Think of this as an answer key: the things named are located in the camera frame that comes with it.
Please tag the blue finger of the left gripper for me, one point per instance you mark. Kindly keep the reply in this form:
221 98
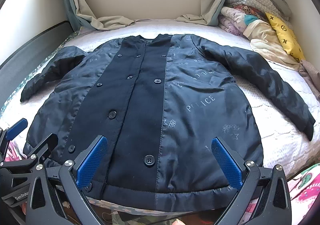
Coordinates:
38 156
10 133

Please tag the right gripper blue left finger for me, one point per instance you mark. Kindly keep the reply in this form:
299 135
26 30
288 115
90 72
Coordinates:
78 173

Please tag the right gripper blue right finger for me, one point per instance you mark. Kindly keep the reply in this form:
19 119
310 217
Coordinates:
241 175

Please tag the dark navy police coat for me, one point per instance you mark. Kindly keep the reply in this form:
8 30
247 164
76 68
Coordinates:
159 103

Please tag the white quilted mattress cover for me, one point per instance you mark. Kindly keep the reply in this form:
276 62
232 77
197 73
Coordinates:
282 143

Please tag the pink floral bedsheet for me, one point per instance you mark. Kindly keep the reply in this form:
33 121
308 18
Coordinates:
304 189

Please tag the black headboard panel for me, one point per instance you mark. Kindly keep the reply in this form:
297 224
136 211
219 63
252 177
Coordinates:
26 58

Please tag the brown checked cloth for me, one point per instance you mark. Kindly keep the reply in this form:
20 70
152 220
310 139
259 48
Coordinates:
311 75

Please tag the beige curtain left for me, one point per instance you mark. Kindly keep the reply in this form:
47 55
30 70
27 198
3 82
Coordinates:
80 15

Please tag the beige curtain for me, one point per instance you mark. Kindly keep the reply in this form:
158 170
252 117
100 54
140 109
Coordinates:
210 10
80 15

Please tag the yellow patterned pillow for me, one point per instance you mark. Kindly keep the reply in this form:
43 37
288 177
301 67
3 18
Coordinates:
286 37

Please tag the pile of folded quilts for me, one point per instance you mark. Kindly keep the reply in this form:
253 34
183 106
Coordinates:
248 18

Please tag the beige curtain right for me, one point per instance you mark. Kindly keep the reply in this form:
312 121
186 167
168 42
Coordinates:
210 10

